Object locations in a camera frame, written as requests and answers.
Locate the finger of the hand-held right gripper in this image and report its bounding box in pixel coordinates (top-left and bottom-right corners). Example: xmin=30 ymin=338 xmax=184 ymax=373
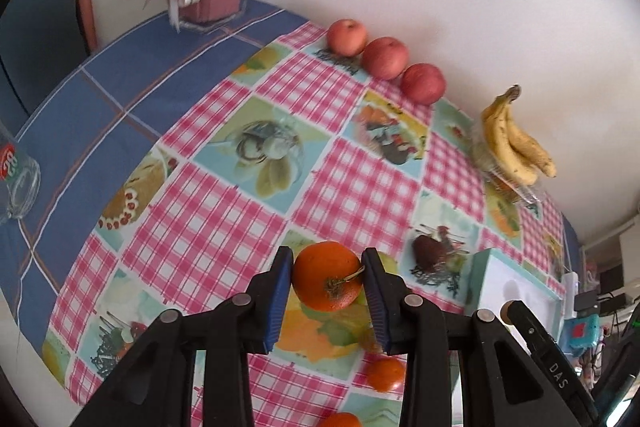
xmin=593 ymin=332 xmax=640 ymax=427
xmin=502 ymin=300 xmax=599 ymax=427

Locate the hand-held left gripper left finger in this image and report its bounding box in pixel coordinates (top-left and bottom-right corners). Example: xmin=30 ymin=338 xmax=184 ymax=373
xmin=70 ymin=246 xmax=295 ymax=427

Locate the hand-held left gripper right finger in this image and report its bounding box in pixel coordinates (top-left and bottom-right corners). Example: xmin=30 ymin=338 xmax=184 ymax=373
xmin=361 ymin=247 xmax=576 ymax=427

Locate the orange with stem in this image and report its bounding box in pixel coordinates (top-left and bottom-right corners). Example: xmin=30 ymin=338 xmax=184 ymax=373
xmin=292 ymin=241 xmax=365 ymax=313

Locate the smooth orange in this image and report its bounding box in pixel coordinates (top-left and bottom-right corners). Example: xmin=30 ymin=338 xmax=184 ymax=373
xmin=366 ymin=357 xmax=407 ymax=394

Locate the white tray with teal rim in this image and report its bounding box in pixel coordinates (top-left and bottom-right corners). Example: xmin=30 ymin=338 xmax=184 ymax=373
xmin=464 ymin=248 xmax=568 ymax=323

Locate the small orange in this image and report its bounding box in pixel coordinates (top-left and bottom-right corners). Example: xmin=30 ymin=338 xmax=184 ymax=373
xmin=316 ymin=412 xmax=362 ymax=427

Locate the turquoise box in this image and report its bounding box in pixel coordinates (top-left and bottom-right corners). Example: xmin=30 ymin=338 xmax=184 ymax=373
xmin=562 ymin=313 xmax=603 ymax=355

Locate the dark brown avocado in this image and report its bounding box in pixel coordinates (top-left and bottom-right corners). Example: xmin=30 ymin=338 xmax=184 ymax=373
xmin=411 ymin=234 xmax=449 ymax=275

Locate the pink checked printed tablecloth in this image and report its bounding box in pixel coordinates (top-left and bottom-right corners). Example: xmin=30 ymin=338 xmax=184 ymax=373
xmin=42 ymin=19 xmax=576 ymax=427

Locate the clear plastic container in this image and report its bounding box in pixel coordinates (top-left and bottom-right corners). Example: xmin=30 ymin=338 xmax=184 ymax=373
xmin=472 ymin=142 xmax=543 ymax=208

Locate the bunch of yellow bananas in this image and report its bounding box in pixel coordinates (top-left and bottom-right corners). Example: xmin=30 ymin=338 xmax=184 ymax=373
xmin=481 ymin=84 xmax=558 ymax=186

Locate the red apple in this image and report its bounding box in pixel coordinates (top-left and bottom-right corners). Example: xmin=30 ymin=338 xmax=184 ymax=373
xmin=361 ymin=37 xmax=408 ymax=81
xmin=400 ymin=63 xmax=446 ymax=106
xmin=326 ymin=19 xmax=369 ymax=58

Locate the blue lined tablecloth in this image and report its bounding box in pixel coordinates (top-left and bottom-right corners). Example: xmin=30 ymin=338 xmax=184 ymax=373
xmin=0 ymin=0 xmax=311 ymax=323

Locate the clear drinking glass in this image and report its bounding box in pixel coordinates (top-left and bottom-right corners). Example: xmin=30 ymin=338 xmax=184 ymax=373
xmin=0 ymin=119 xmax=42 ymax=225

